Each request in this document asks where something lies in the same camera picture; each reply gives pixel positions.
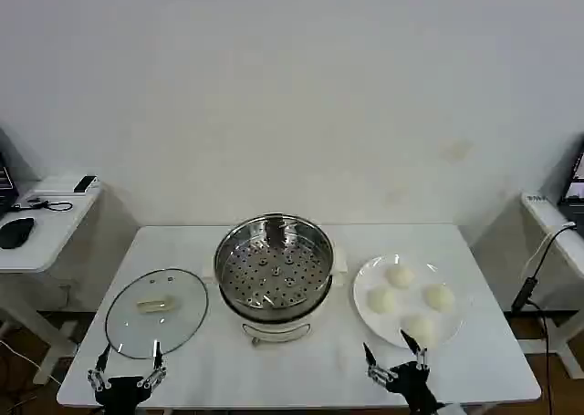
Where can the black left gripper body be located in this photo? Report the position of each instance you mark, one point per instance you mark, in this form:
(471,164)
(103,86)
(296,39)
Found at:
(119,390)

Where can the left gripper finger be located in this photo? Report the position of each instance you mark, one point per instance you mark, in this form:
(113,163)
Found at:
(158,362)
(99,378)

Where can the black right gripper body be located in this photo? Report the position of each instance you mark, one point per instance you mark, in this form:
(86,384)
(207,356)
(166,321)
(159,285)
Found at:
(415,383)

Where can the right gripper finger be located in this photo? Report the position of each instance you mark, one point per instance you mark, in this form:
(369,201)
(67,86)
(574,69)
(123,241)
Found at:
(376,371)
(420,355)

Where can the white steamed bun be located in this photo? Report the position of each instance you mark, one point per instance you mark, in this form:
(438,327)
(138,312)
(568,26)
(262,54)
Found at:
(439,296)
(381,301)
(400,277)
(422,326)

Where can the round glass lid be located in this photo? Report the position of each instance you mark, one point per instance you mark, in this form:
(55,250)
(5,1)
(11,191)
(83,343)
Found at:
(155,328)

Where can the white round plate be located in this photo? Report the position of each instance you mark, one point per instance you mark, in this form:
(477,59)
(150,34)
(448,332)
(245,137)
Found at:
(410,305)

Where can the white electric pot base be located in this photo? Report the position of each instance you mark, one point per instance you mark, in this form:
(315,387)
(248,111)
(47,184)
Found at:
(335,269)

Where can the steel perforated steamer basket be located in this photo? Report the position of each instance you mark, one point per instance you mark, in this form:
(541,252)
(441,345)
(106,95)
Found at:
(274,269)

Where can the white side desk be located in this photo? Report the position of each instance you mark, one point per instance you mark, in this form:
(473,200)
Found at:
(50,237)

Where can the black computer mouse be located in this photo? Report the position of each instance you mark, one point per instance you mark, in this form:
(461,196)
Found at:
(16,232)

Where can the white desk with label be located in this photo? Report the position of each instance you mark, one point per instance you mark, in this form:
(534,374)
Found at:
(543,223)

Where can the black and white phone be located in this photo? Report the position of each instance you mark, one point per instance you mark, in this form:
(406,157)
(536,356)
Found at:
(86,183)

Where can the black laptop with dark screen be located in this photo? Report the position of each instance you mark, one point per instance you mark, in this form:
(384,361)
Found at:
(7,178)

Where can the black laptop with pink screen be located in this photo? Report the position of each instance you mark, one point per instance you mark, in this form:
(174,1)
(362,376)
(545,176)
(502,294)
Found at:
(576,191)

